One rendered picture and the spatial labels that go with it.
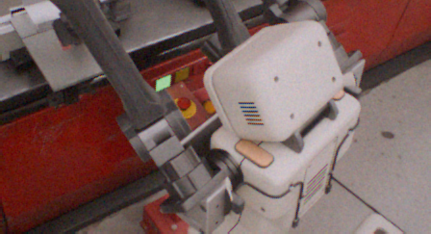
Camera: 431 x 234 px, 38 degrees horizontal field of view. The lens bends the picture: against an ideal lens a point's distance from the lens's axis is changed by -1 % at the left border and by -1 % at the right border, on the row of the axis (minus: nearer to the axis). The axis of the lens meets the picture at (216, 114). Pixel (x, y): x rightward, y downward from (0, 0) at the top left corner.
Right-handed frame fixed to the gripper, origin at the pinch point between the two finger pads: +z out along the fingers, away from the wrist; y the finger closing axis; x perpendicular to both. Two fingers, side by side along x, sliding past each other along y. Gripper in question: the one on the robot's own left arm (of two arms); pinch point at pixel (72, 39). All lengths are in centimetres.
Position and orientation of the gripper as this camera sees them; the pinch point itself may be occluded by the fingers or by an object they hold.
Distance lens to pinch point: 153.2
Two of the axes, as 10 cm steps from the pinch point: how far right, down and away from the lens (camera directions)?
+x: 4.2, 9.1, -0.2
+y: -8.2, 3.7, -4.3
